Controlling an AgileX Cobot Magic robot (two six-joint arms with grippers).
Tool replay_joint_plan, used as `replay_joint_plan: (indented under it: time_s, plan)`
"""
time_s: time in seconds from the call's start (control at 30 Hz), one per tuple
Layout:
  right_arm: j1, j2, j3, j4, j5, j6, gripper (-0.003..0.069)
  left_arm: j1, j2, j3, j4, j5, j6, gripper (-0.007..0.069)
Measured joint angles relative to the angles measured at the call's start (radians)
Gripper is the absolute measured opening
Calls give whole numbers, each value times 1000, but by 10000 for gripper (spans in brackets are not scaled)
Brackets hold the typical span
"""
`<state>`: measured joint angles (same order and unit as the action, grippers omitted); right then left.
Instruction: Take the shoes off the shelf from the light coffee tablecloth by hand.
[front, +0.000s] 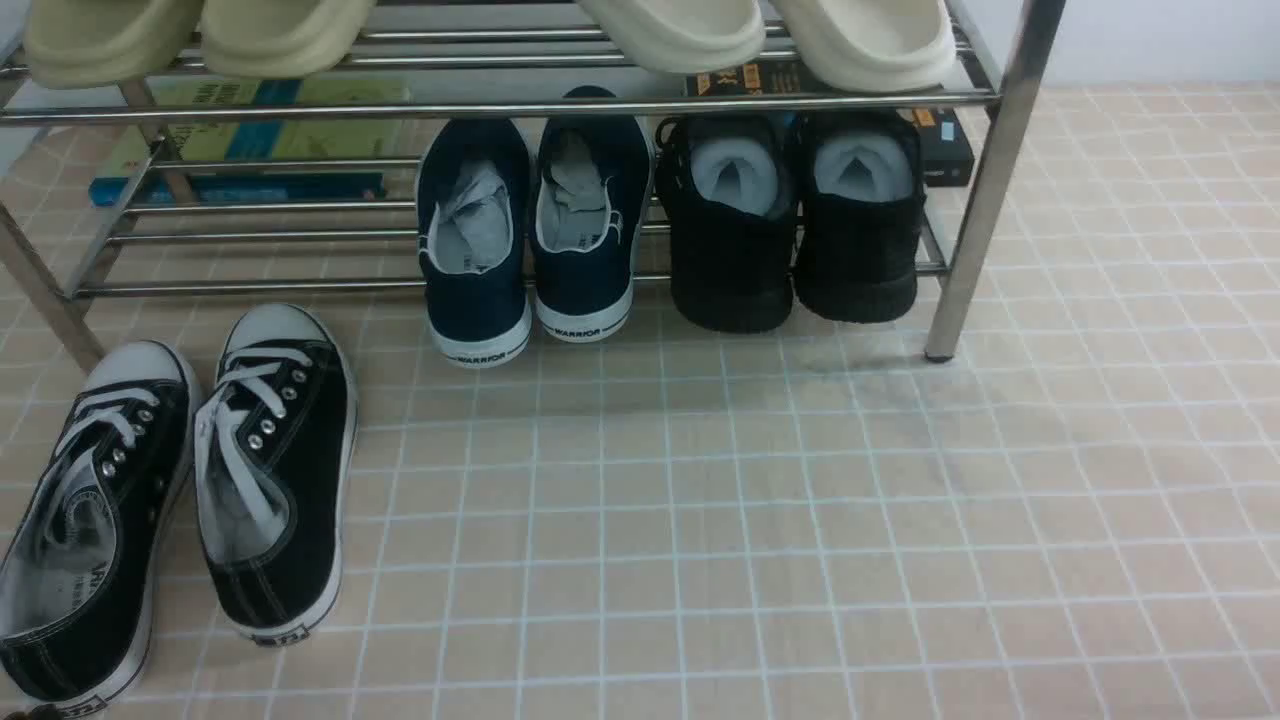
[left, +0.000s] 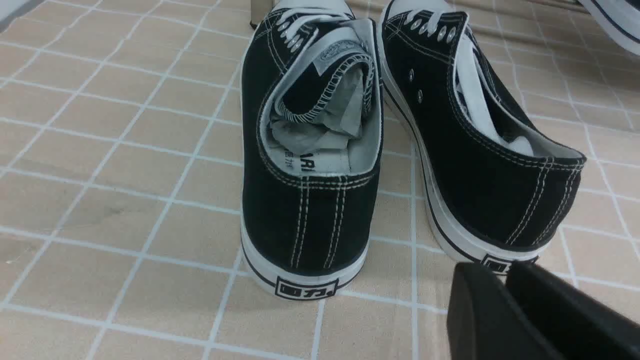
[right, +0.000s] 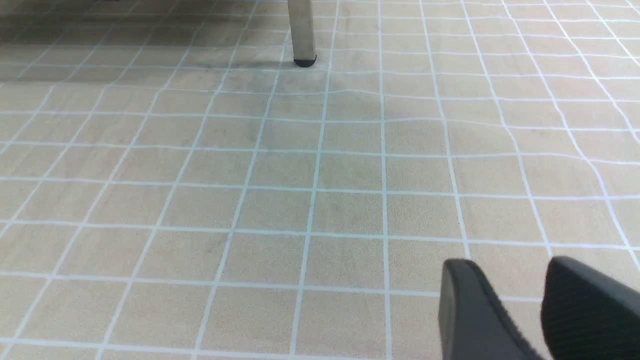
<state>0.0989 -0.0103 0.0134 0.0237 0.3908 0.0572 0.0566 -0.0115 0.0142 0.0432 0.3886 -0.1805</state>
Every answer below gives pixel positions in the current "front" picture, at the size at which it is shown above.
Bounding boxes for beige slipper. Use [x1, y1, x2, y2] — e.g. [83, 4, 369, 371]
[22, 1, 204, 88]
[198, 1, 376, 79]

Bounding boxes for navy canvas shoe right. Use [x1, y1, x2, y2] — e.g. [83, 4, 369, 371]
[529, 115, 657, 343]

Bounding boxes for black canvas sneaker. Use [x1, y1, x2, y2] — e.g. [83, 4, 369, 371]
[1, 340, 202, 719]
[193, 304, 358, 647]

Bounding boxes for beige slipper far left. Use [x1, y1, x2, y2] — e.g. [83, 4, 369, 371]
[22, 1, 204, 88]

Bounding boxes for silver metal shoe rack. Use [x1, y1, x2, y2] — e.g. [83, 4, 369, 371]
[3, 1, 1066, 369]

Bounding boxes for black canvas sneaker left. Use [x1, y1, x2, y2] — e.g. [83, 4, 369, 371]
[1, 340, 202, 719]

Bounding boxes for black knit shoe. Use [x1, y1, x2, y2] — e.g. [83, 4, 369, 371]
[788, 110, 925, 324]
[655, 115, 797, 334]

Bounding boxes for cream slipper far right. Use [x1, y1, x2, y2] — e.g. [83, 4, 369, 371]
[771, 1, 957, 94]

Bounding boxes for green and blue book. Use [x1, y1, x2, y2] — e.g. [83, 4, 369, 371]
[88, 74, 411, 208]

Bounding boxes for cream slipper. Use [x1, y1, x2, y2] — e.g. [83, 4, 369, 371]
[771, 1, 957, 94]
[577, 0, 765, 76]

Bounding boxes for navy canvas shoe left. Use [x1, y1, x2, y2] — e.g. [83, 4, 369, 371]
[415, 118, 532, 369]

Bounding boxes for black canvas sneaker right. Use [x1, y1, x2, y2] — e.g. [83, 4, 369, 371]
[193, 304, 358, 647]

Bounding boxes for navy canvas shoe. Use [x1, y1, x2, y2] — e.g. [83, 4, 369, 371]
[529, 115, 657, 343]
[415, 118, 532, 369]

